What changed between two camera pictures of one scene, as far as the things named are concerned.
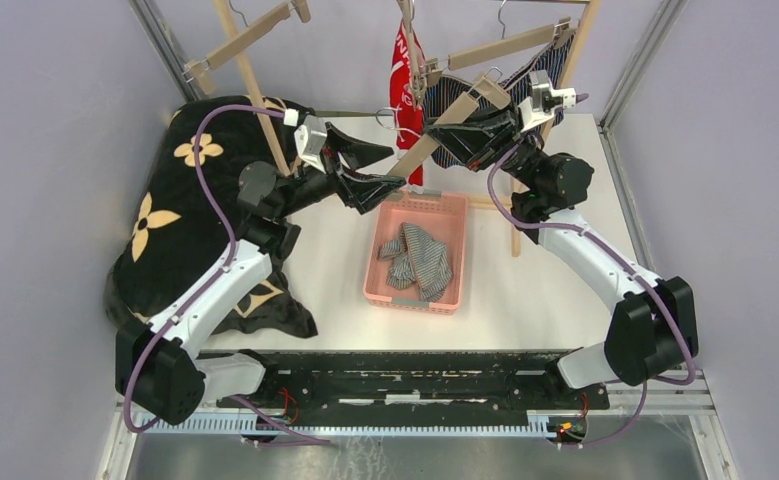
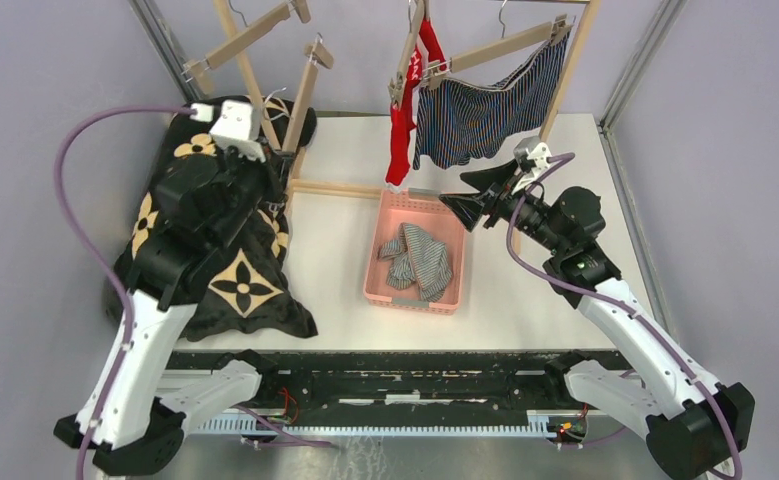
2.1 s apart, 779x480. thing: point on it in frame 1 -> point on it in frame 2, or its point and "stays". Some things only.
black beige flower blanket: (174, 228) stays
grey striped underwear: (417, 260) stays
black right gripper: (482, 149) -> (471, 206)
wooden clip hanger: (491, 93) -> (318, 54)
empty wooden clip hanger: (200, 70) stays
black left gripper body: (339, 167) -> (253, 181)
